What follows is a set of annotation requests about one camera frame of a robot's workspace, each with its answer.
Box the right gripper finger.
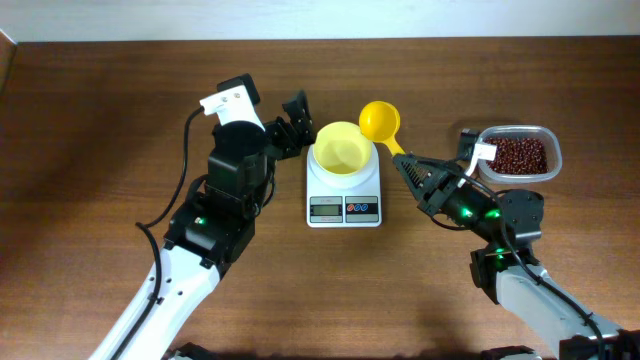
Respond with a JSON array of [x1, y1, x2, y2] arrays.
[[399, 154, 460, 170], [392, 154, 433, 201]]

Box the yellow measuring scoop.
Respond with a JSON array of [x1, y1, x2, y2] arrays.
[[359, 101, 406, 156]]

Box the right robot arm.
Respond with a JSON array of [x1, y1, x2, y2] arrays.
[[392, 154, 639, 359]]

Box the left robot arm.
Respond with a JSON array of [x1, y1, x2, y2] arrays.
[[92, 85, 315, 359]]

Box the pale yellow bowl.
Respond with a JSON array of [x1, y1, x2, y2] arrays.
[[312, 121, 372, 176]]

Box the white digital kitchen scale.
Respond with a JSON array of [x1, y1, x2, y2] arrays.
[[306, 143, 382, 228]]

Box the red beans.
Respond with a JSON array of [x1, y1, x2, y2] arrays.
[[484, 137, 548, 175]]

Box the clear plastic container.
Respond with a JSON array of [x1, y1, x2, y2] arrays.
[[478, 125, 563, 184]]

